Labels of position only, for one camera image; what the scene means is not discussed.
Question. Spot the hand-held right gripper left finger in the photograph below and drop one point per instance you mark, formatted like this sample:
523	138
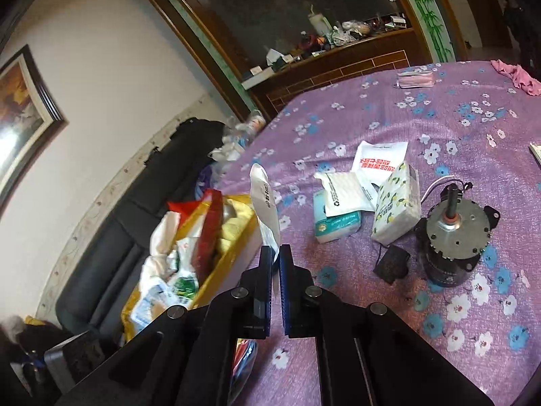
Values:
264	287

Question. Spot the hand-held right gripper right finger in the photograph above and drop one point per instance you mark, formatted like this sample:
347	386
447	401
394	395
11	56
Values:
289	296

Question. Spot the yellow taped cardboard box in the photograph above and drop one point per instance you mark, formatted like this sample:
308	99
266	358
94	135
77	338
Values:
236	266

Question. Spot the pale yellow cloth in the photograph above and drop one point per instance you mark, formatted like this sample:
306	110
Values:
236	228

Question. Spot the red foil packet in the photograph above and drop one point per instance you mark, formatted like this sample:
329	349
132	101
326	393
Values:
208	237

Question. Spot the white printed packet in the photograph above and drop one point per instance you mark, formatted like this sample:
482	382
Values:
266	207

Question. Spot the red striped bag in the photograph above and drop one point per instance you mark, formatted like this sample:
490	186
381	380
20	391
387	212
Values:
245	355

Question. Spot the green white packet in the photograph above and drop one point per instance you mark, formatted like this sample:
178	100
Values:
184	285

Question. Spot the blue white tissue pack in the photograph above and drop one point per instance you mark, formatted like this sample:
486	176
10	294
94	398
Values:
338	226

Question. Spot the small black pouch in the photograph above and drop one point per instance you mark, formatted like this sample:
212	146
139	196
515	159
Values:
391	264

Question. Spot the white plastic bag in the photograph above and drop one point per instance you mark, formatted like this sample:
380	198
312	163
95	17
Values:
162	237

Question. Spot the light blue white packet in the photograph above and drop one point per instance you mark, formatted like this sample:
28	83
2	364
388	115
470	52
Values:
150	304

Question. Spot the white mailer bag recycling symbol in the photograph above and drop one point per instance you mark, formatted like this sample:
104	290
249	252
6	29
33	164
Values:
346	190

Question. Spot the lemon print tissue pack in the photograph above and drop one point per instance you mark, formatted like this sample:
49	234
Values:
395	211

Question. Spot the black sofa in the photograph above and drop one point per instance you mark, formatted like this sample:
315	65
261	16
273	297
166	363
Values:
139	220

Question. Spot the crumpled white plastic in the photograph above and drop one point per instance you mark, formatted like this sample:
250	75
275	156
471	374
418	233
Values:
226	150

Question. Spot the clear plastic bottles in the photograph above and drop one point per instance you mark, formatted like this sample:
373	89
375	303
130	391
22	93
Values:
249	129

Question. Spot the white mailer bag red print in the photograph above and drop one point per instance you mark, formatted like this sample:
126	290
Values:
376	156

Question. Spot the black electric motor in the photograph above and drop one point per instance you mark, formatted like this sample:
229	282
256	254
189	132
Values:
454	237

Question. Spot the wooden glass cabinet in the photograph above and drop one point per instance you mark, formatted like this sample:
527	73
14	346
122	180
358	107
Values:
338	57

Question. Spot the pink mask packet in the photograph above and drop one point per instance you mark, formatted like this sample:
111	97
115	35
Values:
416	80

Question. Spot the white bottle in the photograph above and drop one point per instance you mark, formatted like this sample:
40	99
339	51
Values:
319	23

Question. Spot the cluttered wooden shelf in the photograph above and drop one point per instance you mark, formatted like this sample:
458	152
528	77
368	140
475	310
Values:
351	31

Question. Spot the white notebook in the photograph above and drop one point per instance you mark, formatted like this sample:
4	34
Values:
536	150

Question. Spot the bamboo painted panel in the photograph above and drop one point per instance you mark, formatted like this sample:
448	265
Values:
427	12

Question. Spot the pink cloth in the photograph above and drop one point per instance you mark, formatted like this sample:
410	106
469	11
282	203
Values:
522	77

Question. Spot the dark wooden furniture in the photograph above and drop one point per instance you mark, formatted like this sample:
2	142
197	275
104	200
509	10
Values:
520	34

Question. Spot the framed wall picture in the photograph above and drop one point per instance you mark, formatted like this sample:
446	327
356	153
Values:
21	114

